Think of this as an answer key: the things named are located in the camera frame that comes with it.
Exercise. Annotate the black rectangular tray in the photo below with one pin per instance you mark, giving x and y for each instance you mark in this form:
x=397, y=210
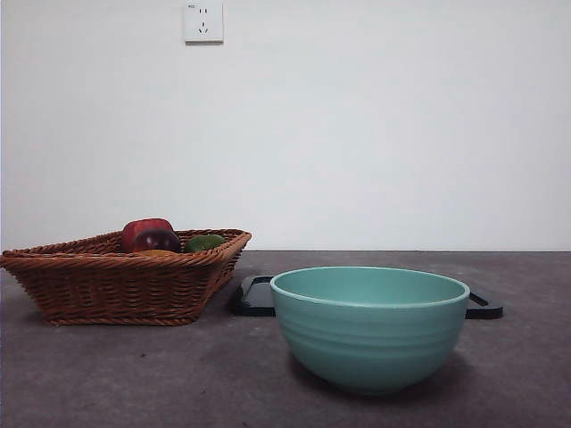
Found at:
x=254, y=303

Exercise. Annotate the red apple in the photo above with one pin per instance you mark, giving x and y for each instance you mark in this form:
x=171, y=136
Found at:
x=145, y=225

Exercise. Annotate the orange-brown oval fruit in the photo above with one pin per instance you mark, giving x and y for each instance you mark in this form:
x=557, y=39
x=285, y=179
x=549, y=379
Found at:
x=156, y=252

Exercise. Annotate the teal ribbed bowl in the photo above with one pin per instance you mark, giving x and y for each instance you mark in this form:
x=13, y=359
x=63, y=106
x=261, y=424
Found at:
x=370, y=348

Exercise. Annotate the dark purple round fruit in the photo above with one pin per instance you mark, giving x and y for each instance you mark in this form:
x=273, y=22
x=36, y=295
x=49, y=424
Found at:
x=158, y=241

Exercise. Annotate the brown wicker basket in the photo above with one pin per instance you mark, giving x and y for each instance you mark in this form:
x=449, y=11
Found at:
x=111, y=290

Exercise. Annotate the white wall socket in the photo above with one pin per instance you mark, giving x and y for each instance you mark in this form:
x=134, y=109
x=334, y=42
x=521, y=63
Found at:
x=204, y=22

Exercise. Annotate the green fruit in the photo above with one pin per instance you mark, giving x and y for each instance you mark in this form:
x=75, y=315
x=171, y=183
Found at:
x=203, y=243

